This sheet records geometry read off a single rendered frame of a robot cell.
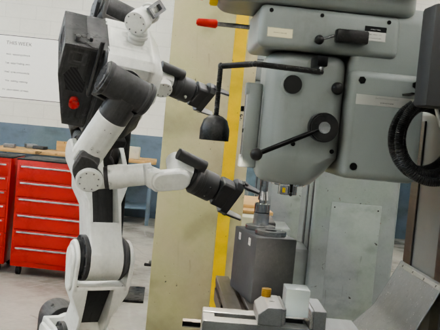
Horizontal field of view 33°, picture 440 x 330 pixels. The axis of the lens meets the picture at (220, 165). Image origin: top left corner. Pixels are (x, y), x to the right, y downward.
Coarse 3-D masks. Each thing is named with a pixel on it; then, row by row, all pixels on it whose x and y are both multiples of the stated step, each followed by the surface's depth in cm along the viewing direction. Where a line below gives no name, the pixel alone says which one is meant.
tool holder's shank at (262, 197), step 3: (261, 180) 221; (261, 183) 221; (264, 183) 221; (267, 183) 221; (261, 186) 221; (264, 186) 221; (267, 186) 221; (261, 189) 221; (264, 189) 221; (267, 189) 221; (261, 192) 221; (264, 192) 221; (267, 192) 221; (261, 195) 221; (264, 195) 221; (267, 195) 221; (258, 198) 222; (261, 198) 221; (264, 198) 221; (267, 198) 221; (261, 201) 221; (264, 201) 221
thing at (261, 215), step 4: (256, 208) 221; (260, 208) 220; (264, 208) 220; (268, 208) 221; (256, 212) 221; (260, 212) 220; (264, 212) 220; (268, 212) 221; (256, 216) 221; (260, 216) 220; (264, 216) 220; (268, 216) 222; (256, 220) 221; (260, 220) 220; (264, 220) 220; (268, 220) 222; (256, 224) 221; (260, 224) 220; (264, 224) 220
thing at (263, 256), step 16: (240, 240) 220; (256, 240) 206; (272, 240) 207; (288, 240) 208; (240, 256) 219; (256, 256) 206; (272, 256) 207; (288, 256) 208; (240, 272) 218; (256, 272) 206; (272, 272) 208; (288, 272) 209; (240, 288) 217; (256, 288) 207; (272, 288) 208
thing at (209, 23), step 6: (198, 18) 192; (204, 18) 193; (198, 24) 192; (204, 24) 192; (210, 24) 192; (216, 24) 193; (222, 24) 193; (228, 24) 193; (234, 24) 193; (240, 24) 193
